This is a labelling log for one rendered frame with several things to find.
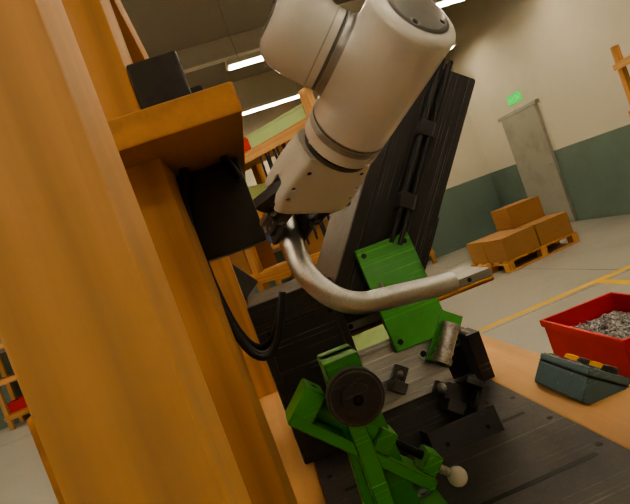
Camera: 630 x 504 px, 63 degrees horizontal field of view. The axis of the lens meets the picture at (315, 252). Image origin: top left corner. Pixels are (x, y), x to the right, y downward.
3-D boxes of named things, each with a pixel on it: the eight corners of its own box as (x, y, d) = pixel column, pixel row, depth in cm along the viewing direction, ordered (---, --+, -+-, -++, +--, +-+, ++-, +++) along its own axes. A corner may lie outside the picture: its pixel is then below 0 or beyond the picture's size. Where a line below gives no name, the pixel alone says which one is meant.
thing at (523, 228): (537, 246, 769) (521, 199, 767) (579, 241, 693) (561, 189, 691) (473, 274, 733) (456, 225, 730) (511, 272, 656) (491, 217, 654)
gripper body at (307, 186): (368, 114, 59) (329, 178, 67) (289, 109, 54) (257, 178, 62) (394, 164, 56) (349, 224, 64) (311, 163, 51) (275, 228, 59)
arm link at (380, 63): (297, 124, 50) (381, 165, 51) (357, 0, 40) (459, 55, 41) (315, 78, 55) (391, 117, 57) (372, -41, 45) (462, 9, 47)
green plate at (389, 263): (440, 334, 105) (399, 242, 110) (452, 330, 97) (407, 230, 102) (389, 355, 104) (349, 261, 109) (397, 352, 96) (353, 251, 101)
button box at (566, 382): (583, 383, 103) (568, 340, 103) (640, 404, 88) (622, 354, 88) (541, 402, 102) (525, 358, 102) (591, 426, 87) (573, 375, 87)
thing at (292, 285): (358, 392, 135) (313, 271, 134) (389, 431, 105) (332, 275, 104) (292, 419, 133) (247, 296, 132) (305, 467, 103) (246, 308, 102)
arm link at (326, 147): (372, 97, 57) (360, 117, 60) (302, 91, 53) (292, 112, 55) (402, 154, 54) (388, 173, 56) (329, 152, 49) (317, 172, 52)
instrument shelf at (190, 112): (247, 197, 151) (242, 184, 151) (243, 110, 62) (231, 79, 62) (164, 226, 148) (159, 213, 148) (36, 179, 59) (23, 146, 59)
